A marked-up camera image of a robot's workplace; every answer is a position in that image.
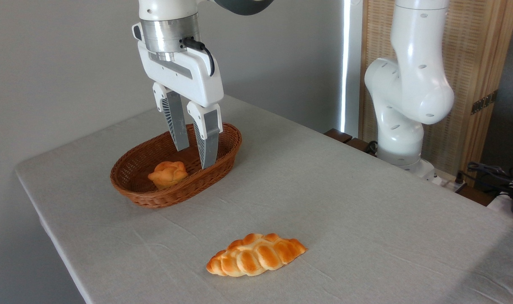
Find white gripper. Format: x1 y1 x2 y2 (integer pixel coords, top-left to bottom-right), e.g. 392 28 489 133
132 23 224 169

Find small round bread roll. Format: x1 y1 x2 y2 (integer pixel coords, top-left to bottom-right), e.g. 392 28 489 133
148 161 189 190

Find long braided bread loaf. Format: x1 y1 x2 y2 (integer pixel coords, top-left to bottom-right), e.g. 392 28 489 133
206 233 308 277

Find brown wicker basket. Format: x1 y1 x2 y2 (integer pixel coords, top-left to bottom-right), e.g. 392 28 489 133
110 122 243 209

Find grey tablecloth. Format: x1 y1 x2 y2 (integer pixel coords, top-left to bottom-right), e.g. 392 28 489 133
15 95 513 304

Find white power strip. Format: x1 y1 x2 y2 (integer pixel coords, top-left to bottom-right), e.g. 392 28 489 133
427 169 468 193

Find wooden folding screen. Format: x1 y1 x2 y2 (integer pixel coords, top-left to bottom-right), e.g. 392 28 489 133
359 0 513 187

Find metal screen hinge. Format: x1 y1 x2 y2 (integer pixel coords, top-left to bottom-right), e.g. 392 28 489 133
471 90 498 115

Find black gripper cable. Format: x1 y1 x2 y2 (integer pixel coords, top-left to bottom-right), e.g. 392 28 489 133
181 37 215 77

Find black cable bundle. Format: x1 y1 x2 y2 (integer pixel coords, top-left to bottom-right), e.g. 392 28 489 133
458 162 513 219

